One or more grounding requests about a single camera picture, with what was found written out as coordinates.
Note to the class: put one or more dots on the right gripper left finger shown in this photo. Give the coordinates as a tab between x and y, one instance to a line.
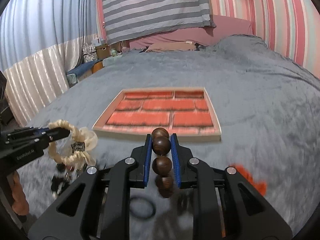
131	172

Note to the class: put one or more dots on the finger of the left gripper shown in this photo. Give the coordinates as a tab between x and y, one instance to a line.
52	135
26	132

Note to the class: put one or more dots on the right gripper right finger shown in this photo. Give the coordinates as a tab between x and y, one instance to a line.
193	173

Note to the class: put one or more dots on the cream braided scrunchie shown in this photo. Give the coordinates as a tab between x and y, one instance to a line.
83	141

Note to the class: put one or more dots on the person's left hand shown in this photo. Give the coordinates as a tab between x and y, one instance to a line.
20	205

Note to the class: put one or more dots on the tray with brick pattern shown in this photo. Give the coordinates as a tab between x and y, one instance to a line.
185	111

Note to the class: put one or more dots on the orange fabric scrunchie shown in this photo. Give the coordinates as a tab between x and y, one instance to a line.
260	186

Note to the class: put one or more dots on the blue folded cloth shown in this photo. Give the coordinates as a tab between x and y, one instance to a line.
82	68

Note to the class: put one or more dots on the white pleated curtain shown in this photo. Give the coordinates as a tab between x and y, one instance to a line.
41	40

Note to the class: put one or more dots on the grey plush blanket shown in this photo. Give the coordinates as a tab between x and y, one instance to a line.
267	107

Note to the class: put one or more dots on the brown cardboard box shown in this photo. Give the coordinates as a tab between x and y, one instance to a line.
102	51

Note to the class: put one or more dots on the beige pillow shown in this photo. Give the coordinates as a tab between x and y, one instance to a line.
173	46

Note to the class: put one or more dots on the grey striped hanging cloth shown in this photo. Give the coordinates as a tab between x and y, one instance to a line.
130	19

